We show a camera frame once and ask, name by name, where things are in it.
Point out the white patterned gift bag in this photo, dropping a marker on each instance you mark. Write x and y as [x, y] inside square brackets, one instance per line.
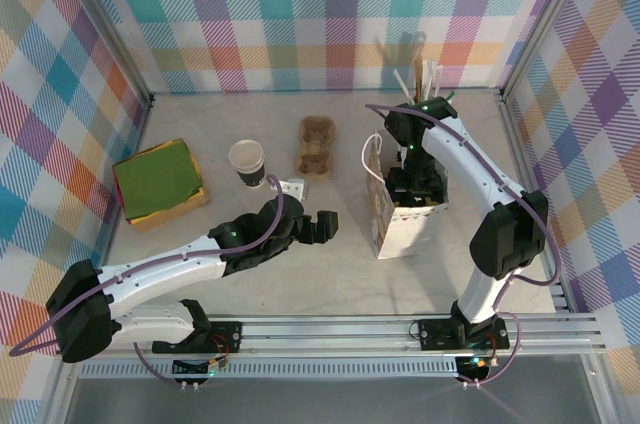
[405, 234]

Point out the brown pulp cup carrier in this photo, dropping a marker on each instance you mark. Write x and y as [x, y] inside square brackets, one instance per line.
[312, 149]

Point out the stack of coloured napkins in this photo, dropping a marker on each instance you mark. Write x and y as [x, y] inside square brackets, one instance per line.
[170, 218]

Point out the green paper napkin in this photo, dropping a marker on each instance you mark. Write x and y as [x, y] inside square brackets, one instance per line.
[155, 179]

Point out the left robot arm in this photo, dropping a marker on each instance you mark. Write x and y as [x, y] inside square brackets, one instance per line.
[150, 269]

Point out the black paper coffee cup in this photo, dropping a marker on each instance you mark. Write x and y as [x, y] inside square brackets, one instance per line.
[252, 179]

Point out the open white paper cup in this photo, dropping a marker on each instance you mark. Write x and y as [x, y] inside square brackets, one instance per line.
[246, 154]

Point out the green white stick packet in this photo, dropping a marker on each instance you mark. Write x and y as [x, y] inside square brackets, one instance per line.
[451, 95]

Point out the wooden stir stick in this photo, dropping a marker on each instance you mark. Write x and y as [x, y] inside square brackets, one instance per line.
[417, 79]

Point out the red paper napkin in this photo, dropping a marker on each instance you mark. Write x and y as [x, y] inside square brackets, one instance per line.
[120, 194]

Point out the aluminium side rail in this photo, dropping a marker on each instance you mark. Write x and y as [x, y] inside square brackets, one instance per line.
[142, 129]
[515, 144]

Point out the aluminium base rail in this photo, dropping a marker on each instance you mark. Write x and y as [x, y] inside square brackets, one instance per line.
[325, 339]

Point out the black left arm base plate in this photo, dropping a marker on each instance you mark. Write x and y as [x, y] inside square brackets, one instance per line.
[225, 336]

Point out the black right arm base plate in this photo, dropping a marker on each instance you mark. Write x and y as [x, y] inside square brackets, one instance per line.
[435, 334]

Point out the aluminium frame post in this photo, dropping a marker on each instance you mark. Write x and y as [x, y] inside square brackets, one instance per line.
[113, 29]
[545, 19]

